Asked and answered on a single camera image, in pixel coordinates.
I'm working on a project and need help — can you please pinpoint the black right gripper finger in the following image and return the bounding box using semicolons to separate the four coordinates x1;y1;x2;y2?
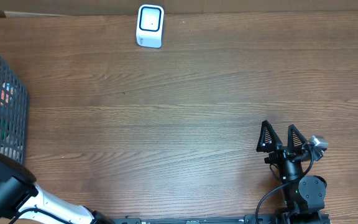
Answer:
256;120;283;152
287;124;307;152

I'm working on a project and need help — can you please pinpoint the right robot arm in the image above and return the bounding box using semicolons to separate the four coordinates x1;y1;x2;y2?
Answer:
254;120;331;224

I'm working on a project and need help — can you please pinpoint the white barcode scanner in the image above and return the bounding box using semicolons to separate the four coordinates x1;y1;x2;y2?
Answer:
135;4;165;49

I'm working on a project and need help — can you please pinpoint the grey plastic mesh basket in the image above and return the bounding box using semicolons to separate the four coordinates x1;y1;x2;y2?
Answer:
0;56;29;164

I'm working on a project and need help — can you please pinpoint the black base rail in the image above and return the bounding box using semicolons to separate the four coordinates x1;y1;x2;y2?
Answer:
111;214;331;224

